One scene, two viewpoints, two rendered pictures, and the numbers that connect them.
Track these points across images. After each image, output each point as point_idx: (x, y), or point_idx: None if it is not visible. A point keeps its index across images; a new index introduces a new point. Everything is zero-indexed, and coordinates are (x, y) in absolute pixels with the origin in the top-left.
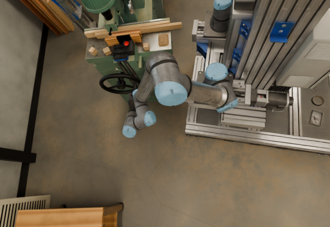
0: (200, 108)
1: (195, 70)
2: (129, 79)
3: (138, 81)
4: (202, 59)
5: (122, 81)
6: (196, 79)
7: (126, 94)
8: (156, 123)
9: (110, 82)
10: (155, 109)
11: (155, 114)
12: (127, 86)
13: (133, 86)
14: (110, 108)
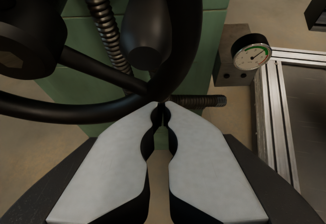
0: (301, 183)
1: (266, 84)
2: (101, 30)
3: None
4: (276, 64)
5: None
6: (274, 104)
7: (99, 130)
8: (168, 208)
9: (44, 84)
10: (164, 168)
11: (164, 182)
12: (80, 64)
13: (127, 11)
14: (60, 159)
